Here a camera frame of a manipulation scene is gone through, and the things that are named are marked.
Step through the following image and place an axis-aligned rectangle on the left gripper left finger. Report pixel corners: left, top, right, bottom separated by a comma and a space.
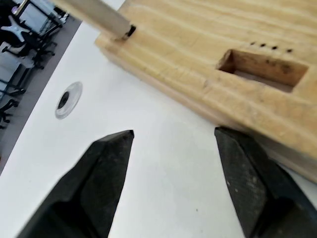
17, 129, 135, 238

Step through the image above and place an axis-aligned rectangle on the wooden leg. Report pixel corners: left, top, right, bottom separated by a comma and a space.
51, 0, 137, 42

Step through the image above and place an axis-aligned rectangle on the wooden seat board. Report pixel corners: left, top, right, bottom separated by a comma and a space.
94, 0, 317, 185

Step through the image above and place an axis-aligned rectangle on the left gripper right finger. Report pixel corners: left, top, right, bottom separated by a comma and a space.
214, 126, 317, 238

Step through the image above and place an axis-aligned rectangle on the black office chair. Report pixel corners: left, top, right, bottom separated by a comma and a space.
0, 14, 58, 70

